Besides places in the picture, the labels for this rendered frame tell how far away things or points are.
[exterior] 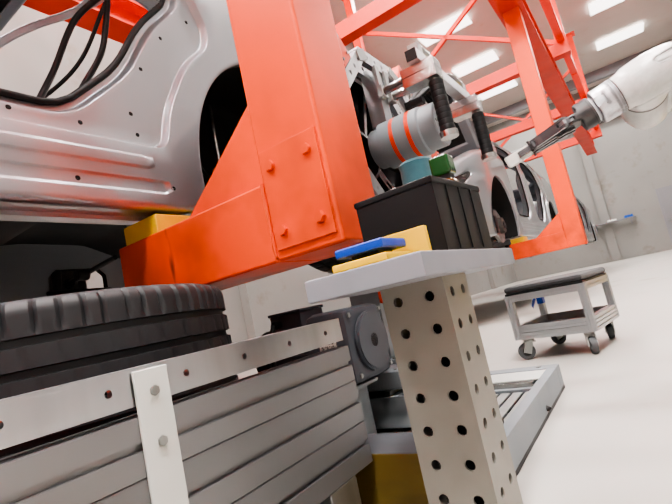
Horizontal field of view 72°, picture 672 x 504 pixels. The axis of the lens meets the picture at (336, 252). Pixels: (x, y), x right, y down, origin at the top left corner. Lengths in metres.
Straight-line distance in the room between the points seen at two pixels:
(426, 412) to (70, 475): 0.44
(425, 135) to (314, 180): 0.54
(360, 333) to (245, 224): 0.36
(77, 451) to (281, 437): 0.30
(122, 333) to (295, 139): 0.45
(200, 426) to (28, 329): 0.25
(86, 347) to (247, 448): 0.25
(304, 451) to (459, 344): 0.30
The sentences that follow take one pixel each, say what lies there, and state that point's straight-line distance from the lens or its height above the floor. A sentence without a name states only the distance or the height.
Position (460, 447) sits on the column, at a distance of 0.71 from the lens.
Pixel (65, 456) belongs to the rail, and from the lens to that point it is 0.56.
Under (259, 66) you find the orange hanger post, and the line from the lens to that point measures 1.00.
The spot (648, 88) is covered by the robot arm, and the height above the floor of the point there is 0.75.
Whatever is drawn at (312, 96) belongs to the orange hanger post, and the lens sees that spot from 0.90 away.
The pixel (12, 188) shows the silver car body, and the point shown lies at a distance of 1.08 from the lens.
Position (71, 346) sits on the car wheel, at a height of 0.43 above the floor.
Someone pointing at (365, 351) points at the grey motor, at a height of 0.30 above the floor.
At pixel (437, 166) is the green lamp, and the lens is 0.95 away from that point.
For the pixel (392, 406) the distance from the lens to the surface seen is 1.22.
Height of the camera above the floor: 0.40
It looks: 7 degrees up
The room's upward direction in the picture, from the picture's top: 12 degrees counter-clockwise
